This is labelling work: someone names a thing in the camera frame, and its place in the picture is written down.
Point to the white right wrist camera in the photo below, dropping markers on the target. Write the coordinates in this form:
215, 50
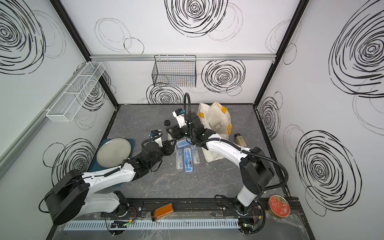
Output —
179, 114

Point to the white slotted cable duct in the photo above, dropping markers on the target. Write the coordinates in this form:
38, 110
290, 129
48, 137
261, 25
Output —
175, 224

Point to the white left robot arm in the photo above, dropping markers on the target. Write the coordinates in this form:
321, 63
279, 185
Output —
79, 193

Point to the red round tin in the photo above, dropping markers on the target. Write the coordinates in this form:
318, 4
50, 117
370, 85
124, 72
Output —
279, 207

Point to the white mesh wall shelf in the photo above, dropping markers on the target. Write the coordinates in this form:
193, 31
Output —
83, 91

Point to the black wire basket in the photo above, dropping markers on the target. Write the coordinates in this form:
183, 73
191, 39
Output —
175, 70

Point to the cream canvas bag yellow handles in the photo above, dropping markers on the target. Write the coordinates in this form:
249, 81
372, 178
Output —
216, 117

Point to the blue compass set case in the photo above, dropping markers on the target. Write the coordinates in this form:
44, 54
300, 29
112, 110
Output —
188, 160

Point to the clear blue compass case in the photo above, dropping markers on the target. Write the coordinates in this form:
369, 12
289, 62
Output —
195, 155

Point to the powder spice jar black lid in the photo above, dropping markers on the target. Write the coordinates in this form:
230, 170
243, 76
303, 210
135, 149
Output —
240, 140

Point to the herb spice jar black lid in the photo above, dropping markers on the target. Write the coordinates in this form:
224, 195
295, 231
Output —
167, 123

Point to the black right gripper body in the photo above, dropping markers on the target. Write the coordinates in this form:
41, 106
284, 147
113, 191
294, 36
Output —
184, 132

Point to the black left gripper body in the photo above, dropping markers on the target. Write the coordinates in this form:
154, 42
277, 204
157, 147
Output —
166, 150

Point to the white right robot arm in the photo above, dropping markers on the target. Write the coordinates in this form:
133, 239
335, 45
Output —
256, 169

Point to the large blue mifly compass case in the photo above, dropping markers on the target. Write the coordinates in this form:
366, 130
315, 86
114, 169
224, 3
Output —
183, 143

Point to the teal tray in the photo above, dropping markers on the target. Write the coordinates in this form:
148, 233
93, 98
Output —
94, 167

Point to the orange box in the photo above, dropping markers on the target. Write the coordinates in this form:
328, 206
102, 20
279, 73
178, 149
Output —
162, 212

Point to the round metal plate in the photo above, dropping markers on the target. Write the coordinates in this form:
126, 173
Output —
113, 152

